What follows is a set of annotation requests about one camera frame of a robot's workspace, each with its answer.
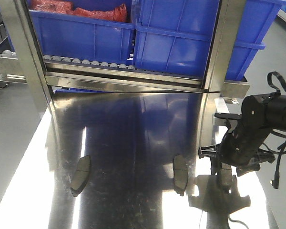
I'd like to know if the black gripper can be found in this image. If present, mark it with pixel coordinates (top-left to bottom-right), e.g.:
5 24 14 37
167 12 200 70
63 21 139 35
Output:
198 94 275 177

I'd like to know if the grey brake pad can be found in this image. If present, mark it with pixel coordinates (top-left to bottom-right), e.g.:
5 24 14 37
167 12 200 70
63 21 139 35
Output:
173 155 188 196
217 162 233 193
70 155 91 197

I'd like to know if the large blue crate right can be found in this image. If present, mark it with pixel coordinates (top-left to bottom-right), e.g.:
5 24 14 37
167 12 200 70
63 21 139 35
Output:
134 0 286 81

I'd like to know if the large blue crate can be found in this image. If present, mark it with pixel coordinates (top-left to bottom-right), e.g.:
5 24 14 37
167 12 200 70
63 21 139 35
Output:
134 0 286 81
27 0 135 64

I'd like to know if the red plastic bag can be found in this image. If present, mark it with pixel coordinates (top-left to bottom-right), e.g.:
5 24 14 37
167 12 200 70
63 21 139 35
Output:
30 0 128 23

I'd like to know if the large blue crate left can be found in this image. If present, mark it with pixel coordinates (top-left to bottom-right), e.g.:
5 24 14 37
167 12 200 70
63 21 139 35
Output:
27 0 135 64

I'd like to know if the stainless steel rack frame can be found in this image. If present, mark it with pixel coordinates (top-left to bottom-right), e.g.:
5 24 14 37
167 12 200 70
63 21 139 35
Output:
0 0 249 116

